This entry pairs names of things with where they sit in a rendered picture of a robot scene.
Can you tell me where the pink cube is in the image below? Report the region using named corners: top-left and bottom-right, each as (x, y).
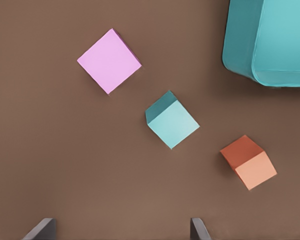
top-left (76, 27), bottom-right (143, 95)

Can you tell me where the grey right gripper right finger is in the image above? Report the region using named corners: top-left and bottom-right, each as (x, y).
top-left (190, 217), bottom-right (212, 240)

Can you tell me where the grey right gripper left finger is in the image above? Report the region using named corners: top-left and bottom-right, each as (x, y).
top-left (21, 217), bottom-right (57, 240)

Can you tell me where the large teal blue cube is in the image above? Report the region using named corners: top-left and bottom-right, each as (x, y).
top-left (221, 0), bottom-right (300, 88)

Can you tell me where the orange cube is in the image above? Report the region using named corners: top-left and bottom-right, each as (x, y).
top-left (219, 134), bottom-right (278, 191)

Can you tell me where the small light blue cube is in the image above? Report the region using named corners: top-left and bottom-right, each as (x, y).
top-left (144, 90), bottom-right (201, 150)

